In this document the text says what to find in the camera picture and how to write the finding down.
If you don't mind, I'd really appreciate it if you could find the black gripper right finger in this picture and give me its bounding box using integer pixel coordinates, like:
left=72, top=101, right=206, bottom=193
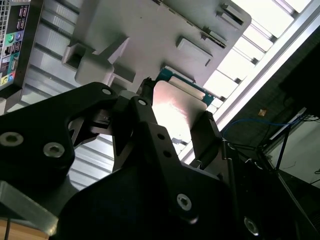
left=189, top=111, right=285, bottom=240

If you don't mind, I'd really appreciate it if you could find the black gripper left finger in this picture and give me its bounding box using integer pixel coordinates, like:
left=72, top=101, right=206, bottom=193
left=0, top=76, right=200, bottom=237

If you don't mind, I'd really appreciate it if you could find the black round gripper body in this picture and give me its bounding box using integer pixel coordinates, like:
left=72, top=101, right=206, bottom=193
left=55, top=157, right=242, bottom=240

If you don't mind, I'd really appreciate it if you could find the silver CPU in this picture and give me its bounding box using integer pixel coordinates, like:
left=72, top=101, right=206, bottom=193
left=150, top=69, right=216, bottom=137

